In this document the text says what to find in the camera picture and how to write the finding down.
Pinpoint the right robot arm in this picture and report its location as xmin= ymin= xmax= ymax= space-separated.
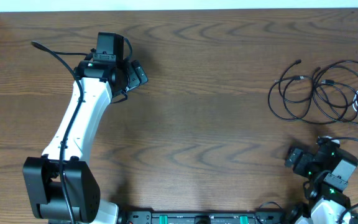
xmin=283 ymin=137 xmax=358 ymax=224

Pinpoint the black braided cable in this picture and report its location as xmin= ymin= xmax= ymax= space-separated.
xmin=311 ymin=60 xmax=358 ymax=125

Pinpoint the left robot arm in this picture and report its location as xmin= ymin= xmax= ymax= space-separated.
xmin=22 ymin=32 xmax=148 ymax=223

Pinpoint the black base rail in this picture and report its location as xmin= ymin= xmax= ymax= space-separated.
xmin=47 ymin=210 xmax=358 ymax=224

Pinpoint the thick black usb cable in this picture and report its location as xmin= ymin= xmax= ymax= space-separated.
xmin=267 ymin=58 xmax=315 ymax=121

